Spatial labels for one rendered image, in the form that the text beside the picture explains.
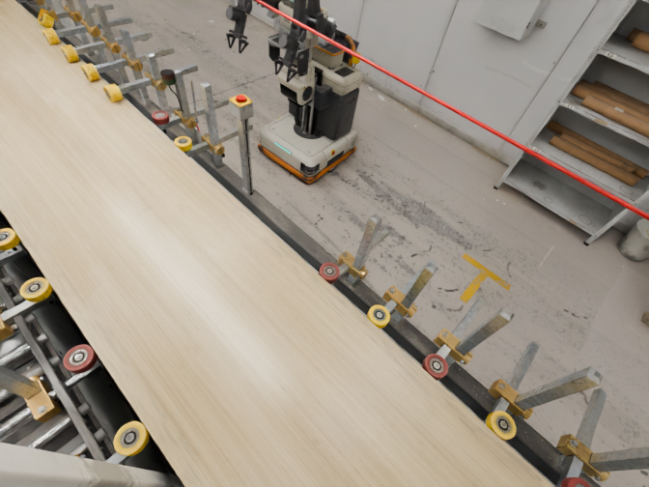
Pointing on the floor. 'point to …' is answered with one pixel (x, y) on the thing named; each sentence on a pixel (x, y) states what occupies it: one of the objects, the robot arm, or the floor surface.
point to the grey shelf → (578, 209)
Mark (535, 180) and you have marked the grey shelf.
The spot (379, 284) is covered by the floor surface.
